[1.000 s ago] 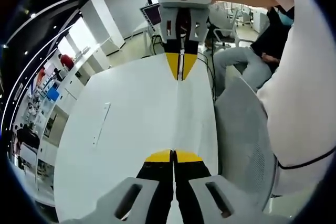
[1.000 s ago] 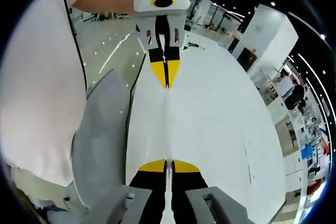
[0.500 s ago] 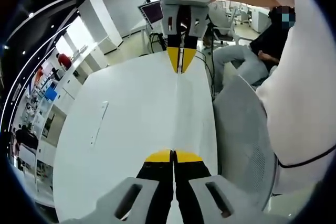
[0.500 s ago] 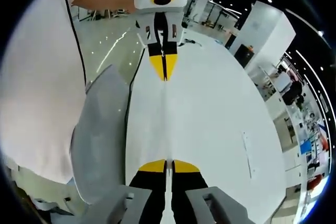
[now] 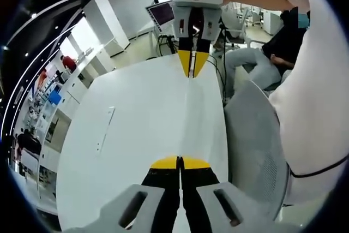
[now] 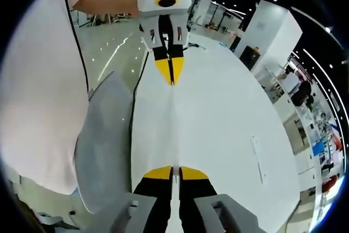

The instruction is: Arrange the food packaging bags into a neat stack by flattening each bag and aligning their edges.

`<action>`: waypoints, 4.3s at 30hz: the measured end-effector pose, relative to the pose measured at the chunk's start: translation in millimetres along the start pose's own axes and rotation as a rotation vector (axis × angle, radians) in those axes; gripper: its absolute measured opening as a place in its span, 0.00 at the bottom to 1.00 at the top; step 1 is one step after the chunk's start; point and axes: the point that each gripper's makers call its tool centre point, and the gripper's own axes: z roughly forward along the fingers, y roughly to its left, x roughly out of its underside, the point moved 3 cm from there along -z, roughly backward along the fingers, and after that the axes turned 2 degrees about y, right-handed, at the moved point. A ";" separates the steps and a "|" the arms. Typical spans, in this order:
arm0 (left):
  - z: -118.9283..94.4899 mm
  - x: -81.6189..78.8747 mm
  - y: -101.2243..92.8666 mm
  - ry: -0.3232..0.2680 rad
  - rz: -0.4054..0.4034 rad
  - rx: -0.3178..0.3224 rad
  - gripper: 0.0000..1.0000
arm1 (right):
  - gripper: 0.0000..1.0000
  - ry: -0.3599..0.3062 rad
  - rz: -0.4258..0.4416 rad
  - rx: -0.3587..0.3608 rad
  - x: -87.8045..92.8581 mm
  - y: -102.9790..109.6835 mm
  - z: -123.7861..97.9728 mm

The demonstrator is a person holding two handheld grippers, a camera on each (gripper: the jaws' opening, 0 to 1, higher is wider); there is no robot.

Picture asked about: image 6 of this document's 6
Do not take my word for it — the grey mesh office chair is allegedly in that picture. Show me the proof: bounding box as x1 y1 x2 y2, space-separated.
73 70 135 215

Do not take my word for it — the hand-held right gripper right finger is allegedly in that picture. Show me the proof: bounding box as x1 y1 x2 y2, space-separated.
178 165 261 233

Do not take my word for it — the blue box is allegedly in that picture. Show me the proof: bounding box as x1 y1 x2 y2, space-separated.
312 139 324 158

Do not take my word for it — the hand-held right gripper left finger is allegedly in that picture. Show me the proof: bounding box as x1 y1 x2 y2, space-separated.
109 165 173 233

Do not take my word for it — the white square pillar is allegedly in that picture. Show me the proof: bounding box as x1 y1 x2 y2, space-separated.
233 0 304 70

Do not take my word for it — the person in white shirt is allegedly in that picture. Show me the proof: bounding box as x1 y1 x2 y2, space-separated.
0 0 95 196

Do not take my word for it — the black cabinet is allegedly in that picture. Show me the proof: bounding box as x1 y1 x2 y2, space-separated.
239 45 261 68

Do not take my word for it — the black cable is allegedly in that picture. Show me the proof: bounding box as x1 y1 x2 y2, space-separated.
62 0 91 95

